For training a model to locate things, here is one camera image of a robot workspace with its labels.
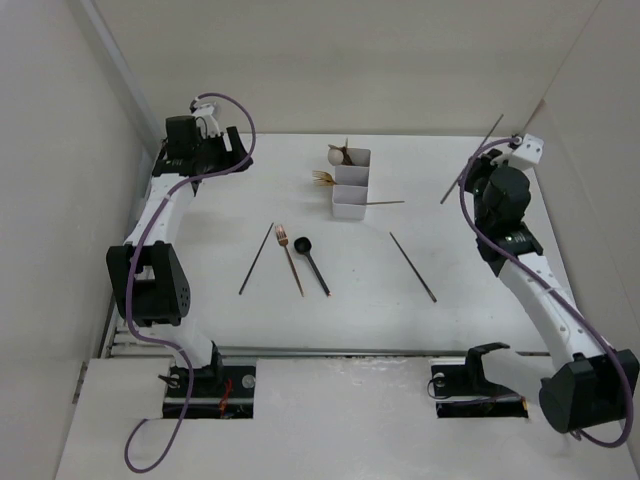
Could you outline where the silver chopstick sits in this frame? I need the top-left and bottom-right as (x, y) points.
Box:
(365, 200), (405, 206)
(439, 113), (504, 205)

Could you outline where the gold green-handled fork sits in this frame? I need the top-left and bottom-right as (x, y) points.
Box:
(313, 176), (336, 187)
(312, 170), (334, 184)

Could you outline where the white ceramic spoon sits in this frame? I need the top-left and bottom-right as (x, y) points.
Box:
(327, 148), (344, 166)

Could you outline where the brown wooden spoon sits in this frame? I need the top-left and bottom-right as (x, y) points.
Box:
(341, 146), (353, 166)

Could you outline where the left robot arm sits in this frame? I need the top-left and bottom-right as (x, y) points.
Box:
(106, 114), (253, 397)

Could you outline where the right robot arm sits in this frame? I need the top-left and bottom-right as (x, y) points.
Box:
(459, 142), (639, 448)

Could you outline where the right black chopstick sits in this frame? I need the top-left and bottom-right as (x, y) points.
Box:
(389, 231), (438, 304)

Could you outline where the black chopstick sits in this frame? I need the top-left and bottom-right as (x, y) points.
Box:
(389, 231), (438, 304)
(238, 222), (275, 296)

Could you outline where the left black chopstick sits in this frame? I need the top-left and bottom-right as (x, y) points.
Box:
(238, 222), (275, 296)

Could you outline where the white three-compartment container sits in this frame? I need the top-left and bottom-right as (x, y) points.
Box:
(331, 148), (371, 221)

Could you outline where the black spoon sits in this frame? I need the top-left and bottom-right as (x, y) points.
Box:
(294, 237), (332, 297)

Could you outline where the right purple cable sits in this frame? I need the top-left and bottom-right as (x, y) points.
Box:
(458, 138), (636, 448)

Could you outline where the purple cable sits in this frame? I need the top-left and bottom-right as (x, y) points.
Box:
(458, 138), (636, 448)
(123, 92), (257, 474)

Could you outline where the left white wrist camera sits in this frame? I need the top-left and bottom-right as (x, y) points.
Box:
(191, 101), (222, 139)

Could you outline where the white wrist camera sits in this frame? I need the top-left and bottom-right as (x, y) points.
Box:
(191, 101), (222, 139)
(508, 134), (544, 171)

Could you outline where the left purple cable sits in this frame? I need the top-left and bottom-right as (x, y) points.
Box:
(123, 92), (257, 474)

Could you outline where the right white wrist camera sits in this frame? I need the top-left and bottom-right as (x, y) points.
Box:
(508, 134), (544, 171)

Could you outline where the aluminium rail front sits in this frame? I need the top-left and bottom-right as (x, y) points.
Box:
(219, 349), (551, 365)

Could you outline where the aluminium rail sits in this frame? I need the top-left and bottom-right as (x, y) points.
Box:
(99, 135), (189, 359)
(219, 349), (551, 365)

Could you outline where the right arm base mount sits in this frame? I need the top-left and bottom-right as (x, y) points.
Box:
(427, 342), (529, 419)

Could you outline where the aluminium rail left side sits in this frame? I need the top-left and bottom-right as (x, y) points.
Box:
(99, 135), (189, 359)

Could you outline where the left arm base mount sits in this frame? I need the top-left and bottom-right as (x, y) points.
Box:
(159, 364), (257, 420)

